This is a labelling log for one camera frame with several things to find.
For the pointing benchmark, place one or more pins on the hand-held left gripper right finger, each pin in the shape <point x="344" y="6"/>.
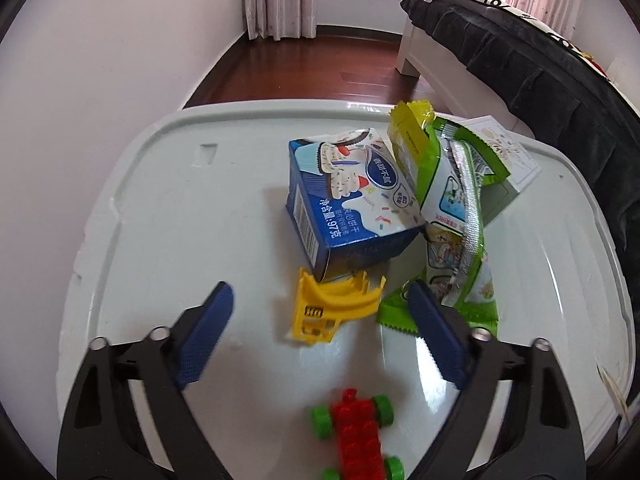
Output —
<point x="440" y="335"/>

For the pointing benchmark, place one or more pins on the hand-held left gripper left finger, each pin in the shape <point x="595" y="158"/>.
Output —
<point x="205" y="335"/>

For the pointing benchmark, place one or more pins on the yellow toy track piece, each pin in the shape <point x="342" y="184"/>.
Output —
<point x="325" y="305"/>

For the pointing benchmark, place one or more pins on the red brick toy car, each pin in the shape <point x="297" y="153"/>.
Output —
<point x="357" y="430"/>

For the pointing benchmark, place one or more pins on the green snack bag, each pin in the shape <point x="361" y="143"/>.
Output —
<point x="450" y="200"/>

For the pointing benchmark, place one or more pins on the blue cookie box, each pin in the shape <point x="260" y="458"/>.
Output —
<point x="350" y="195"/>

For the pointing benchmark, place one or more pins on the white floral carton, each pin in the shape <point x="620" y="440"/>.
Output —
<point x="505" y="152"/>

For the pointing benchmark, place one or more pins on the white plastic storage box lid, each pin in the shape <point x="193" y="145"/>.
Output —
<point x="200" y="220"/>

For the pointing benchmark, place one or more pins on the beige thin stick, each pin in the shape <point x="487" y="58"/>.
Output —
<point x="615" y="390"/>

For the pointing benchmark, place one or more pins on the white bed frame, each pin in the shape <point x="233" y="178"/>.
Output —
<point x="450" y="75"/>

